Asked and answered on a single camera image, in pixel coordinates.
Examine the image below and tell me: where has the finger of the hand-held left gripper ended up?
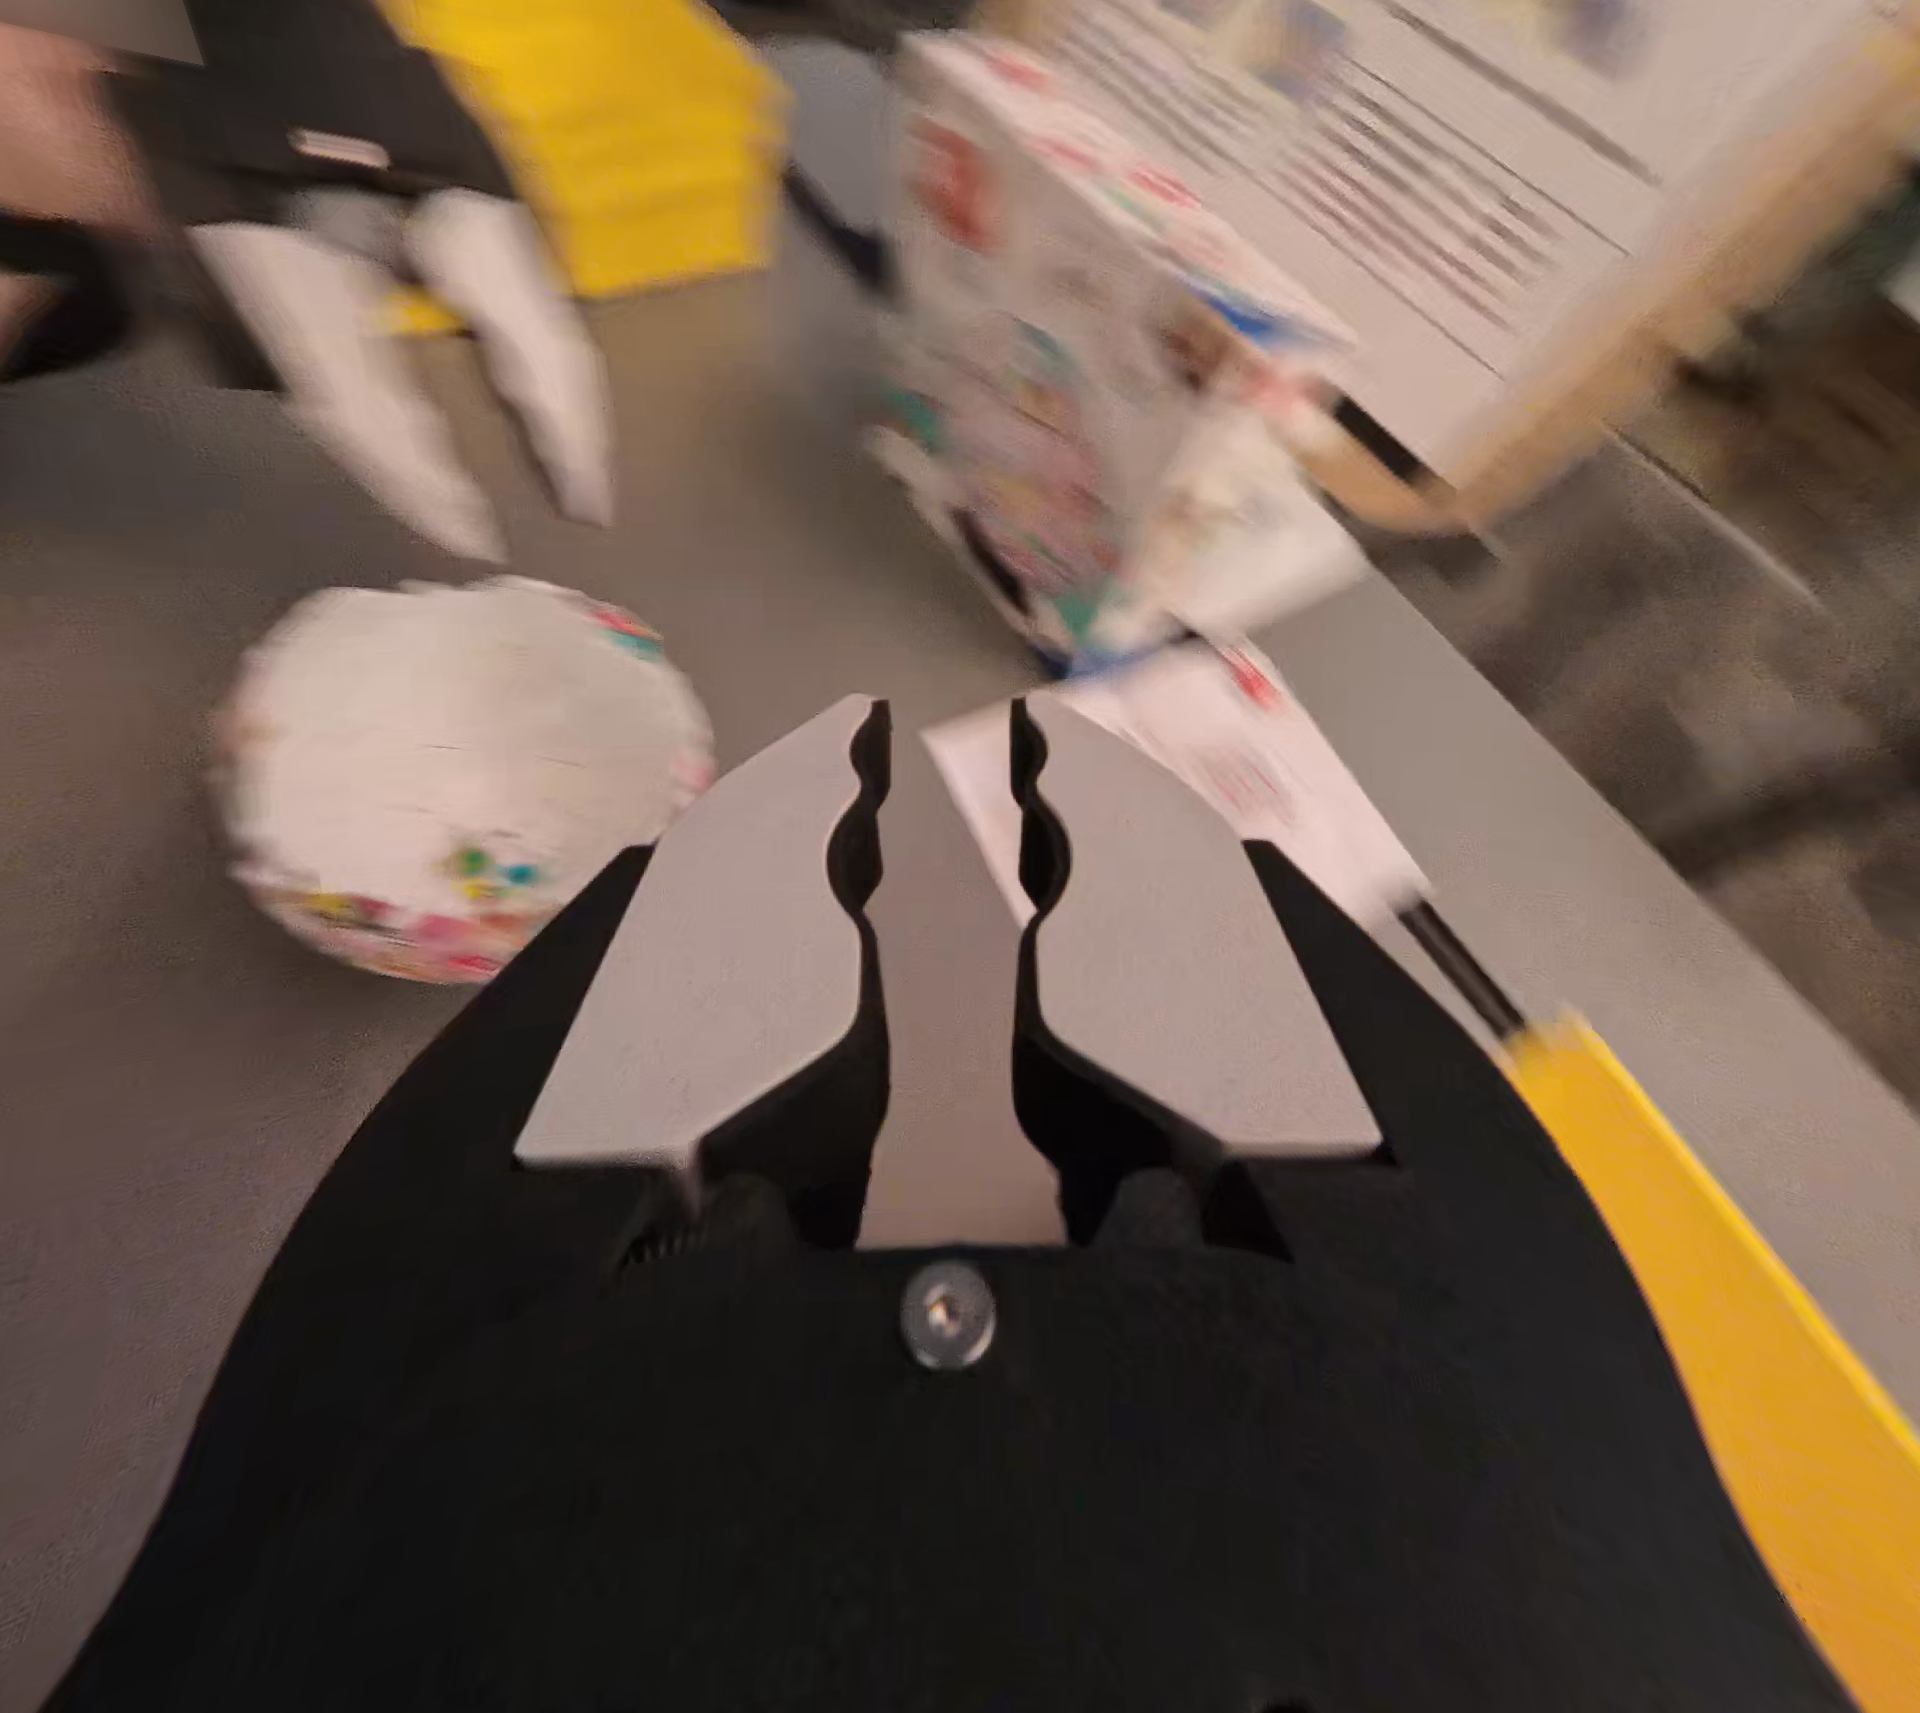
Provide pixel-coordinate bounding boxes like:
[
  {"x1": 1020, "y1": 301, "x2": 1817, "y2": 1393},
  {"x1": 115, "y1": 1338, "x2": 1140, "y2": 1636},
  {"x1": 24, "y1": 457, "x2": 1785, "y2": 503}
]
[
  {"x1": 406, "y1": 186, "x2": 618, "y2": 531},
  {"x1": 193, "y1": 222, "x2": 510, "y2": 564}
]

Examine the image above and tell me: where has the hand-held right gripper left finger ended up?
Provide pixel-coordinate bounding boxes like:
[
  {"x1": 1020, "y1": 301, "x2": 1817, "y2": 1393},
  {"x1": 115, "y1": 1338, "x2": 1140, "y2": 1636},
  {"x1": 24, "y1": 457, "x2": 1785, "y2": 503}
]
[{"x1": 512, "y1": 692, "x2": 893, "y2": 1175}]

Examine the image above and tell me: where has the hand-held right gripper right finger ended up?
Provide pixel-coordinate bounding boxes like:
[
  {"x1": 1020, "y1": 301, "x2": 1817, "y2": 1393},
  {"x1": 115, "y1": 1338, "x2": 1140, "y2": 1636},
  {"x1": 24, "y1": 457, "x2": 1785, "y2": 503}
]
[{"x1": 1010, "y1": 692, "x2": 1383, "y2": 1173}]

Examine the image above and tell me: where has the yellow plastic bin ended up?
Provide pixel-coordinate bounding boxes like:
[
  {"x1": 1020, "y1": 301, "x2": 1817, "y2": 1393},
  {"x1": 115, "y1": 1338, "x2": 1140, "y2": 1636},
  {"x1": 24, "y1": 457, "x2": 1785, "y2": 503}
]
[
  {"x1": 1499, "y1": 1012, "x2": 1920, "y2": 1713},
  {"x1": 306, "y1": 0, "x2": 792, "y2": 302}
]

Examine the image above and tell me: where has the colourful puzzle ball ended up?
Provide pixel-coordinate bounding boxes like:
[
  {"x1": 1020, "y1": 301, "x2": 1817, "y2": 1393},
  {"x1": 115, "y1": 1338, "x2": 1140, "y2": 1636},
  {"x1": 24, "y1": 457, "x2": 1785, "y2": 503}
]
[{"x1": 210, "y1": 572, "x2": 720, "y2": 987}]

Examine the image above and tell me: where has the person's left forearm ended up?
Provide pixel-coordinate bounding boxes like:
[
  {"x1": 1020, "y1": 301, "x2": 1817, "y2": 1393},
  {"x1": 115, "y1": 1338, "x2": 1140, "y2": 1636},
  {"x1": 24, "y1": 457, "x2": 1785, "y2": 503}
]
[{"x1": 0, "y1": 18, "x2": 167, "y2": 244}]

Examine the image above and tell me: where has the puzzle ball cardboard box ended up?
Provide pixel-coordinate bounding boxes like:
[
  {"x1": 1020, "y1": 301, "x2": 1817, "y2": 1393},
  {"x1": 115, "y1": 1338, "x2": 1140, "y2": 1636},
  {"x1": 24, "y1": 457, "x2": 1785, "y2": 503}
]
[{"x1": 858, "y1": 31, "x2": 1351, "y2": 681}]

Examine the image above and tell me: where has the white instruction leaflet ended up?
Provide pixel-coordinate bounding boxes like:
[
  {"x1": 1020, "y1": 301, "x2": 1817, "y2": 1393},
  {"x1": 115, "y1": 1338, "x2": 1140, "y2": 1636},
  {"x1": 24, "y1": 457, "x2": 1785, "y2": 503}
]
[{"x1": 918, "y1": 637, "x2": 1428, "y2": 940}]

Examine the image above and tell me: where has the black wrist band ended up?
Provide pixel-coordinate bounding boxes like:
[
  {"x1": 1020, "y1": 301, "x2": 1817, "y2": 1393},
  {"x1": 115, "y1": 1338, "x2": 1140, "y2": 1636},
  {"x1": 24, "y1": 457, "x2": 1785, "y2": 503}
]
[{"x1": 0, "y1": 218, "x2": 135, "y2": 385}]

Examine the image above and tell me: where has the white stand foot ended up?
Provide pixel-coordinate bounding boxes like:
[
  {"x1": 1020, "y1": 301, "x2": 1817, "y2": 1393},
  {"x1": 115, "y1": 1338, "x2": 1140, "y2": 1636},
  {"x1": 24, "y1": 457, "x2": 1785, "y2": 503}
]
[{"x1": 1162, "y1": 422, "x2": 1373, "y2": 641}]

